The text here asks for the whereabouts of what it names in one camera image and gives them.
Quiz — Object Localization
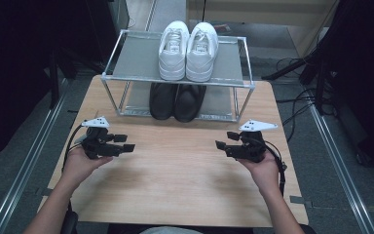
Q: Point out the red labelled flat packet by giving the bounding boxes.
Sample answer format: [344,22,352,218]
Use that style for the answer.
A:
[215,21,233,36]

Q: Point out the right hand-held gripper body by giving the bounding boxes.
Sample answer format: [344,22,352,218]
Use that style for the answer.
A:
[230,119,279,164]

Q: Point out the right hand-held gripper cable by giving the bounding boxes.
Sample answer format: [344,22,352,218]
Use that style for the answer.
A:
[262,140,287,198]

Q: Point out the metal floor rail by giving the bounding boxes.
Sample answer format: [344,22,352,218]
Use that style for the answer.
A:
[307,103,374,234]
[0,77,70,234]

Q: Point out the person's left hand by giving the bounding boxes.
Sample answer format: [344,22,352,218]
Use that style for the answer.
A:
[61,147,114,187]

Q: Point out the black stand legs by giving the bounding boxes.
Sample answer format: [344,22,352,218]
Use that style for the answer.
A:
[261,48,327,115]

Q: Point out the black floor cables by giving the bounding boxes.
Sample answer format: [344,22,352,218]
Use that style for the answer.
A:
[274,58,325,144]

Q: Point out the grey tape strip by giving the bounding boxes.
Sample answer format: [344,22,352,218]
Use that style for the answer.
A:
[289,195,314,209]
[35,187,54,197]

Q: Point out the hand-held gripper cable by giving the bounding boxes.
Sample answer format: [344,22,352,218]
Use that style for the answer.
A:
[62,124,87,214]
[262,140,287,198]

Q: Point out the metal frame shoe rack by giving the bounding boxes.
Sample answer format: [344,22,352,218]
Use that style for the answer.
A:
[100,29,256,125]

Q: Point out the left hand-held gripper cable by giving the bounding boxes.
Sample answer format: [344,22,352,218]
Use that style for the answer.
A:
[62,124,87,214]

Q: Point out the person's grey clothing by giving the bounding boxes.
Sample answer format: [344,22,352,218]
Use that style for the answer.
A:
[139,226,206,234]

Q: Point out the person's right hand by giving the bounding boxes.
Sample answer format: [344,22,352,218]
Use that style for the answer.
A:
[240,151,281,197]

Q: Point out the black slipper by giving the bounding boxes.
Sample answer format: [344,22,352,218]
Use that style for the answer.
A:
[174,85,207,124]
[149,82,178,121]

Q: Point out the wooden cabinet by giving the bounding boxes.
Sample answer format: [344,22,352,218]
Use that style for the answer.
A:
[186,0,339,58]

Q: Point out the black curtain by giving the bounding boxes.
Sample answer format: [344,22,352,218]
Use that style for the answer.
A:
[0,0,125,165]
[318,0,374,175]

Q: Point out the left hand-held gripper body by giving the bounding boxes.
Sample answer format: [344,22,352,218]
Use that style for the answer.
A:
[81,116,114,160]

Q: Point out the white sneaker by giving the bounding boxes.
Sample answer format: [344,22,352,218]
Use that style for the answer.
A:
[185,21,219,83]
[158,19,190,82]

